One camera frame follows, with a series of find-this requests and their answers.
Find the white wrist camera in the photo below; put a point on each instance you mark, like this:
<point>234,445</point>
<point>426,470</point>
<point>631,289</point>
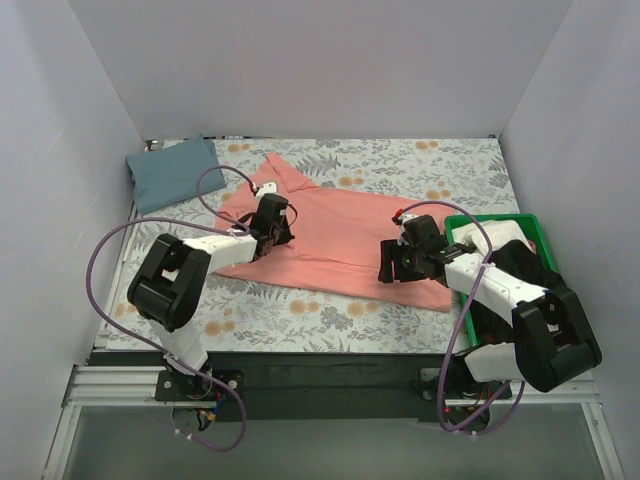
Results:
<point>401,218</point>
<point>265,188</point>

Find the green plastic bin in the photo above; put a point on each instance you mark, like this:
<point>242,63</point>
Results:
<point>531,229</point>

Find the folded blue-grey t-shirt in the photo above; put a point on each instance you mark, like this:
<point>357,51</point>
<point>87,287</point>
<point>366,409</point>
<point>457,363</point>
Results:
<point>168,176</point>

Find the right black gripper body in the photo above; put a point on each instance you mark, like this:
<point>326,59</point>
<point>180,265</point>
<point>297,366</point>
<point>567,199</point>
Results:
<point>395,262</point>

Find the white t-shirt in bin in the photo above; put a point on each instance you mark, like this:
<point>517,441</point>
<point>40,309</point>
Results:
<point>500,233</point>

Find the black t-shirt in bin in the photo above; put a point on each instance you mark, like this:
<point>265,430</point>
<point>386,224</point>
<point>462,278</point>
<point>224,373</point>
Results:
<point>520,262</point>

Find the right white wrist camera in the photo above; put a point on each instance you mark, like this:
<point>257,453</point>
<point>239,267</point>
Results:
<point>401,218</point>

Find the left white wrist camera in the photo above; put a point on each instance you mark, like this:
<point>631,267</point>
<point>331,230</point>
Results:
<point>265,188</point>

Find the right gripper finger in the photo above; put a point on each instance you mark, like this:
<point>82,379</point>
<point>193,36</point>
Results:
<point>387,273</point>
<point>391,250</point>

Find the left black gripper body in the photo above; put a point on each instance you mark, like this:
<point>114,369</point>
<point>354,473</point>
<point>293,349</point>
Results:
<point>282,236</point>

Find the salmon pink t-shirt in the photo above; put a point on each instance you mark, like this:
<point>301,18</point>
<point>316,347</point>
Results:
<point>336,244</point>

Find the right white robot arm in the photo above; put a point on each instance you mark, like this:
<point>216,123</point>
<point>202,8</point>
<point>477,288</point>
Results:
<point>553,341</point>

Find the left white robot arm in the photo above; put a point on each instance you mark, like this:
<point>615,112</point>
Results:
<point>167,287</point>

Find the aluminium frame rail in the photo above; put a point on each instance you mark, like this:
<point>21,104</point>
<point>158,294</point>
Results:
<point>141,386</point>

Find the floral patterned table mat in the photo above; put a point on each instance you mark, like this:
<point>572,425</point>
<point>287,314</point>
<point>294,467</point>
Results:
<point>236,315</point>

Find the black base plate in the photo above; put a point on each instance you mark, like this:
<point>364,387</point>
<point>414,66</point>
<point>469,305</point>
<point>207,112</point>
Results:
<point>307,386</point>

